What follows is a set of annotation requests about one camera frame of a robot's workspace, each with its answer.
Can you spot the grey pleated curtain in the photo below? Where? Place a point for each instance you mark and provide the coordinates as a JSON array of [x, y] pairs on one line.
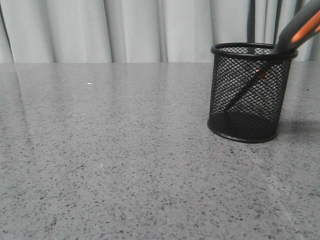
[[135, 31]]

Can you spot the grey orange handled scissors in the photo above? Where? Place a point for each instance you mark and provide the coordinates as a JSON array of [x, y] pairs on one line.
[[303, 26]]

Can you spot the black mesh pen bucket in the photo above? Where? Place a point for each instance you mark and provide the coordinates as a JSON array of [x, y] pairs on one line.
[[255, 117]]

